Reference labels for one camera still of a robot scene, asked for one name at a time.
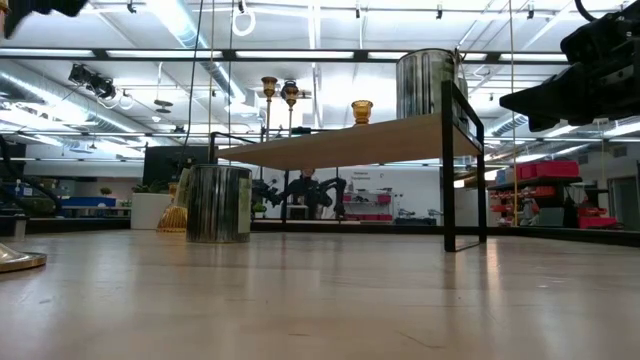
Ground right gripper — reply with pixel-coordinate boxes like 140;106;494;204
498;9;640;133

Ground silver scented candle tin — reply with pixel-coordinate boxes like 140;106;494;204
395;47;459;121
453;47;472;135
177;163;254;245

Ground short gold candle holder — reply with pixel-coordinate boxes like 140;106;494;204
350;99;375;127

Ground tall gold candlestick holder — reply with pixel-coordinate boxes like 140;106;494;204
280;81;300;139
260;75;279;144

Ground amber glass candle holder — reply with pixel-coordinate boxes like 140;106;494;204
156;181;189;234

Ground red plastic storage bin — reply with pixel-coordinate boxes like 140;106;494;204
578;215;620;230
517;159;581;180

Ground black storage rack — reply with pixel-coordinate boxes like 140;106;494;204
487;174;586;229

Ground wooden shelf riser black legs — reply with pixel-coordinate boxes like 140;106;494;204
208;79;487;254

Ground person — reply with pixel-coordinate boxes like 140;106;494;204
292;168;326;221

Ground black monitor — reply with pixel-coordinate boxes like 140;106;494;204
142;144;211;187

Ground white pot with green plant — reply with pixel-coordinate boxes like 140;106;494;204
129;180;174;231

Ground blue storage bin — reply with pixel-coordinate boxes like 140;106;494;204
58;195;119;209

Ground yellow hanging cord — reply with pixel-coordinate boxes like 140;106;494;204
508;0;519;227

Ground black aluminium rig frame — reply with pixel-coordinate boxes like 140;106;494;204
0;47;640;249

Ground white cable ring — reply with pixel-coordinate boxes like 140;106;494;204
231;8;257;38

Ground black hanging cable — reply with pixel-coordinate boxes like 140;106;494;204
179;0;206;166

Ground silver ventilation duct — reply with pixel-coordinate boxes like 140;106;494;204
147;0;261;116

